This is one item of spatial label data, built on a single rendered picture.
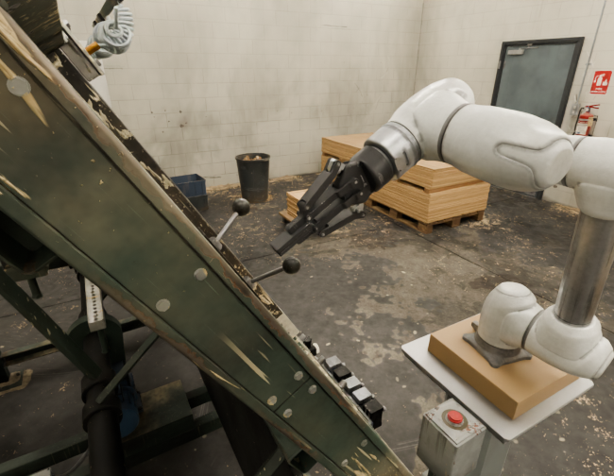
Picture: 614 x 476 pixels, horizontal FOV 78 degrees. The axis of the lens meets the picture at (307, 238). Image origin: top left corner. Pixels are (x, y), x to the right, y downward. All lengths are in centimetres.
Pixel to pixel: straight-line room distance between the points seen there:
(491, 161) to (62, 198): 53
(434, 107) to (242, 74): 583
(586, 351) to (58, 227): 137
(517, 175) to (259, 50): 608
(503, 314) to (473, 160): 94
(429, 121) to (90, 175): 50
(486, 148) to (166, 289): 47
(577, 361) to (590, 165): 62
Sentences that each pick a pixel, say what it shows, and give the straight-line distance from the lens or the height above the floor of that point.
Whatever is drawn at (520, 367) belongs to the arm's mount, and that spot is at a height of 83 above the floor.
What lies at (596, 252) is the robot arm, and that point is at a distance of 125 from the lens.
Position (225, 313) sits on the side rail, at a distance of 48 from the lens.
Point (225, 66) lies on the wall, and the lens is 635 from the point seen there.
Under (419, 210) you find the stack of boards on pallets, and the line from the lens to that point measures 468.
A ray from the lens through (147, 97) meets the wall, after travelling 612.
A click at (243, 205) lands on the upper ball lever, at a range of 78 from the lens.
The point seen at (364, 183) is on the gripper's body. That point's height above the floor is 163.
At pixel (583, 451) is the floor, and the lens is 266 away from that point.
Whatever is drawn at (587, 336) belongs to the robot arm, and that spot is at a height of 108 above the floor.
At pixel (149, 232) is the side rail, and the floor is 166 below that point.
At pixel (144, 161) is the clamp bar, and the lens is 102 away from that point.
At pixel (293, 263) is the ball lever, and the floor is 145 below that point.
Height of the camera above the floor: 181
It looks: 24 degrees down
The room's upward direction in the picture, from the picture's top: straight up
